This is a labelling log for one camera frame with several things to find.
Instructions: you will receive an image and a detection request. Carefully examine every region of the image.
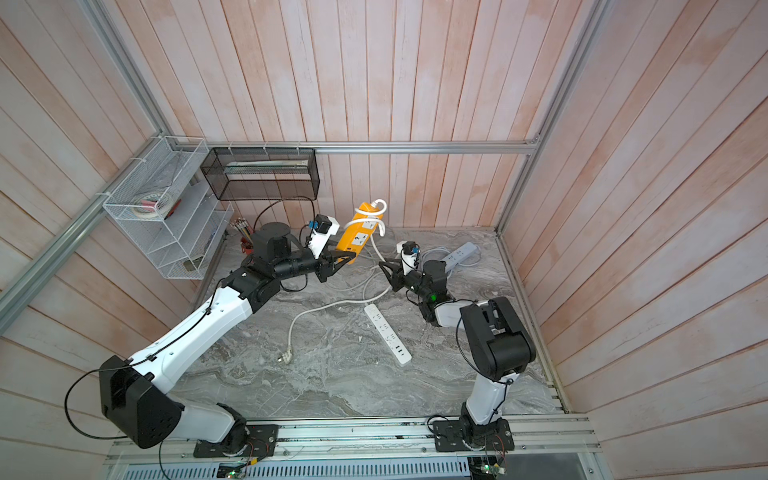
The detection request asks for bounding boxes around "grey power strip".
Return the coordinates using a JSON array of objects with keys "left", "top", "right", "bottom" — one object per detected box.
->
[{"left": 442, "top": 242, "right": 479, "bottom": 272}]

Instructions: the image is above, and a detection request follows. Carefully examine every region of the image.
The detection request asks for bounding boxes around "white wire mesh shelf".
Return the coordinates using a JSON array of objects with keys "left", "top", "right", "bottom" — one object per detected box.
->
[{"left": 103, "top": 136, "right": 233, "bottom": 280}]

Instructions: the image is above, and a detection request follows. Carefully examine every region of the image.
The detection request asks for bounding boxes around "white power strip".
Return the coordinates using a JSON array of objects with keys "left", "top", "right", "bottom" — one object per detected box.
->
[{"left": 364, "top": 304, "right": 412, "bottom": 366}]

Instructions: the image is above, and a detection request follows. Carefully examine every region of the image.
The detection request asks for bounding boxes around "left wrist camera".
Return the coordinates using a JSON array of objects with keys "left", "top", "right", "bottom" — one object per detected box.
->
[{"left": 306, "top": 214, "right": 340, "bottom": 259}]

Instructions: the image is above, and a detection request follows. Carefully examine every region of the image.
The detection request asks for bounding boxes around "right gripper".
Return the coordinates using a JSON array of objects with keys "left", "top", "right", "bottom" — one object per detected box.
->
[{"left": 380, "top": 259, "right": 433, "bottom": 305}]

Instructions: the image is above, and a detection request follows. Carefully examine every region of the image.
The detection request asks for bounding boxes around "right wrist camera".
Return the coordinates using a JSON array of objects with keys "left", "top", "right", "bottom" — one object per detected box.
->
[{"left": 396, "top": 241, "right": 420, "bottom": 275}]

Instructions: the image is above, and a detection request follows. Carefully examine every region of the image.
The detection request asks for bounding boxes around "yellow power strip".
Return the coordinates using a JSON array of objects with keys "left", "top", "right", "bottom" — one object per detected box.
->
[{"left": 336, "top": 199, "right": 388, "bottom": 255}]

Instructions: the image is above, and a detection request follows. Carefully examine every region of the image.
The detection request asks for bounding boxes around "black mesh wall basket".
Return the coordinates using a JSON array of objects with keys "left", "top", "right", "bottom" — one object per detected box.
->
[{"left": 201, "top": 147, "right": 320, "bottom": 201}]

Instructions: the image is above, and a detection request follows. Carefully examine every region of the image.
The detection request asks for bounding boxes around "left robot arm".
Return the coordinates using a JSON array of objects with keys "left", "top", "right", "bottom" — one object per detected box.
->
[{"left": 99, "top": 215, "right": 355, "bottom": 456}]

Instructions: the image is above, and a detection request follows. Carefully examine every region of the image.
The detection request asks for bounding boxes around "tape roll on shelf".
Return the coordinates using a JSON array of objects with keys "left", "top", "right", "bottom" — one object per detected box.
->
[{"left": 130, "top": 191, "right": 172, "bottom": 219}]

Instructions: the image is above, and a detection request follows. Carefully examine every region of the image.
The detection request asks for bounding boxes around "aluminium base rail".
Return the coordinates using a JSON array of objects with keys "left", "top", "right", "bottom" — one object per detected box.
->
[{"left": 99, "top": 414, "right": 612, "bottom": 479}]

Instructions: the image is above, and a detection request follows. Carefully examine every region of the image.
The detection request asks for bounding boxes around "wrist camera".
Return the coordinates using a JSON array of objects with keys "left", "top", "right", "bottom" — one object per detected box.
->
[
  {"left": 306, "top": 214, "right": 340, "bottom": 259},
  {"left": 396, "top": 241, "right": 420, "bottom": 275}
]

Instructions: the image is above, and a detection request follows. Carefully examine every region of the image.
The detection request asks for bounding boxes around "white cord of yellow strip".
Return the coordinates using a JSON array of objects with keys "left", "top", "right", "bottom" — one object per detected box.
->
[{"left": 277, "top": 198, "right": 394, "bottom": 365}]

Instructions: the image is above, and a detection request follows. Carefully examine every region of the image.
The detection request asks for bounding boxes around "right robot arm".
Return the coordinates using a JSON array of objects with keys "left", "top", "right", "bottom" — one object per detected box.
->
[{"left": 379, "top": 260, "right": 537, "bottom": 453}]

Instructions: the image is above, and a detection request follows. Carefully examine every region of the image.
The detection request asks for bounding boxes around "pencils and pens bundle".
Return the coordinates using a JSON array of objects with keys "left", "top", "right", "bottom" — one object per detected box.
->
[{"left": 231, "top": 218, "right": 253, "bottom": 242}]

